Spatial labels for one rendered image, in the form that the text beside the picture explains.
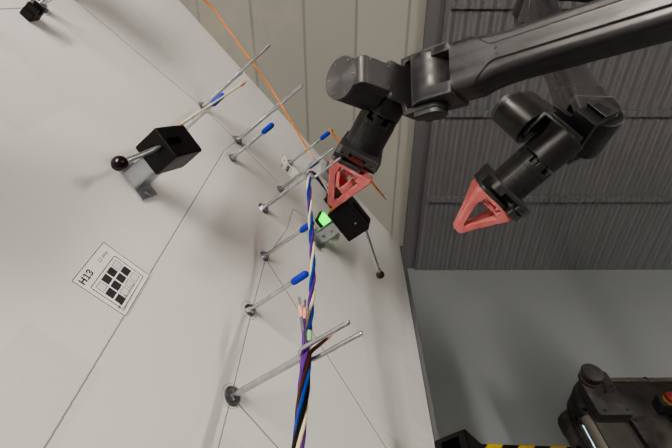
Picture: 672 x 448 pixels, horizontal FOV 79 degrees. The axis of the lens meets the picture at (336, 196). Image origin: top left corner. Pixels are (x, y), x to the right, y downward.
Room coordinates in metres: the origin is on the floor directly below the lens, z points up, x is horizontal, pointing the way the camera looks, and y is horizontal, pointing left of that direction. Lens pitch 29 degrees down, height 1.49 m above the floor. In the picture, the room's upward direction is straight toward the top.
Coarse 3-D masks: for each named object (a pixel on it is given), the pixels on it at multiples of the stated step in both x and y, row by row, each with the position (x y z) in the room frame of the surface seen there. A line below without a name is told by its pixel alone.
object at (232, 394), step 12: (348, 324) 0.23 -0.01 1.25; (324, 336) 0.23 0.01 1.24; (360, 336) 0.23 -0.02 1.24; (300, 348) 0.23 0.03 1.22; (336, 348) 0.23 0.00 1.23; (288, 360) 0.23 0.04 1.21; (312, 360) 0.23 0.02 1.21; (276, 372) 0.23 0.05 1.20; (252, 384) 0.23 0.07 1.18; (228, 396) 0.23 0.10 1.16
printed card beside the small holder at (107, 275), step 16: (96, 256) 0.27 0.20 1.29; (112, 256) 0.28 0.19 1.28; (80, 272) 0.25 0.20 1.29; (96, 272) 0.26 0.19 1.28; (112, 272) 0.27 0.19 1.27; (128, 272) 0.28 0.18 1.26; (144, 272) 0.29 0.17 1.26; (96, 288) 0.25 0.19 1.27; (112, 288) 0.25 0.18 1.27; (128, 288) 0.26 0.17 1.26; (112, 304) 0.24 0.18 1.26; (128, 304) 0.25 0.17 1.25
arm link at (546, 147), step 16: (544, 112) 0.56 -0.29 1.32; (528, 128) 0.56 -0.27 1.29; (544, 128) 0.54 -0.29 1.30; (560, 128) 0.52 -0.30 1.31; (528, 144) 0.54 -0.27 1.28; (544, 144) 0.52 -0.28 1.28; (560, 144) 0.51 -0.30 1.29; (576, 144) 0.51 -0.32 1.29; (544, 160) 0.51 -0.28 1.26; (560, 160) 0.51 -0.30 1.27
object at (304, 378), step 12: (300, 300) 0.28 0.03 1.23; (300, 312) 0.26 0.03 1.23; (300, 324) 0.25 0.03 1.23; (312, 348) 0.24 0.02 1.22; (300, 360) 0.22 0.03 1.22; (300, 372) 0.21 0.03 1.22; (300, 384) 0.20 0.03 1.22; (300, 396) 0.19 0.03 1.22; (300, 408) 0.18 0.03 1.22; (300, 420) 0.17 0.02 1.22; (300, 432) 0.17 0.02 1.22; (300, 444) 0.16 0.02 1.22
